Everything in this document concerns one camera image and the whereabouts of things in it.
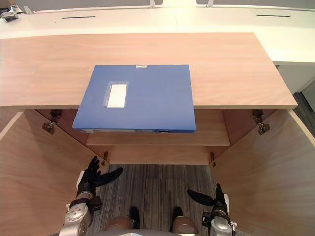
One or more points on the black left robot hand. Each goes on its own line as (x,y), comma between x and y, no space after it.
(93,175)

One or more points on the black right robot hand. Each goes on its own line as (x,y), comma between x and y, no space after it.
(213,199)

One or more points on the blue file folder box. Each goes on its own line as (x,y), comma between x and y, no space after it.
(137,98)

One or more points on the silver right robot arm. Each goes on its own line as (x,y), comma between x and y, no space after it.
(221,222)

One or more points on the metal door hinge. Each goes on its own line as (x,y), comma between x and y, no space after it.
(261,121)
(105,157)
(211,158)
(51,123)

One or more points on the wooden cabinet door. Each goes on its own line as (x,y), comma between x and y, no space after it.
(34,177)
(268,177)

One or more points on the wooden cabinet shelf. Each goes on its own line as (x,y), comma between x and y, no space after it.
(160,137)

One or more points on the wooden office cabinet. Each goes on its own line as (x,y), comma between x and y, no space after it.
(147,81)

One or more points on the white office desk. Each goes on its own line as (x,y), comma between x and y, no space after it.
(157,22)

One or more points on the silver robot right leg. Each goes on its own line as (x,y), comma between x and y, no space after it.
(183,221)

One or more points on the silver robot leg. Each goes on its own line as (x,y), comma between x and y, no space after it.
(124,222)
(183,221)

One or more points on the silver robot left leg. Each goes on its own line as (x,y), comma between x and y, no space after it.
(124,222)

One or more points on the dark clutter on desk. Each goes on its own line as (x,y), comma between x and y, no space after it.
(11,12)

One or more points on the white pedestal drawer unit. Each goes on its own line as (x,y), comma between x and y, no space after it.
(296,76)

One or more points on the white monitor stand bracket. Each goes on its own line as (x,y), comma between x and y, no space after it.
(209,3)
(153,4)
(27,10)

